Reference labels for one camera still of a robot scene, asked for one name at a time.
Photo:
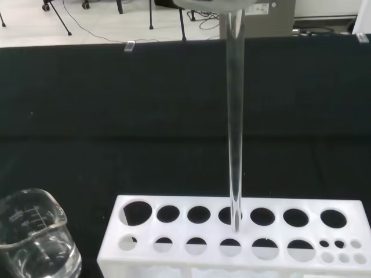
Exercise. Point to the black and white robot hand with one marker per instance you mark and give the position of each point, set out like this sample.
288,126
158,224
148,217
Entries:
214,5

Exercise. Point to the white test tube rack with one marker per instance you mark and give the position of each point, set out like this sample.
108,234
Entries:
203,266

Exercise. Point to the black tripod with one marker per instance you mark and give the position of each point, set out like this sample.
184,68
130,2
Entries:
182,24
61,18

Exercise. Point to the grey equipment box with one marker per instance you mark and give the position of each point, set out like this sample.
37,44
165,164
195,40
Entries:
261,26

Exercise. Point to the clear cloth clip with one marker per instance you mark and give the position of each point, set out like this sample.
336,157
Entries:
130,46
363,38

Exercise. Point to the black chair caster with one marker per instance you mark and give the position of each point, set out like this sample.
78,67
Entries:
86,3
46,5

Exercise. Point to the black table cloth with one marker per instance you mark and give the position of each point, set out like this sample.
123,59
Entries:
116,116

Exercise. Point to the small clear glass beaker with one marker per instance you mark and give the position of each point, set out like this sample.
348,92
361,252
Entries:
37,255

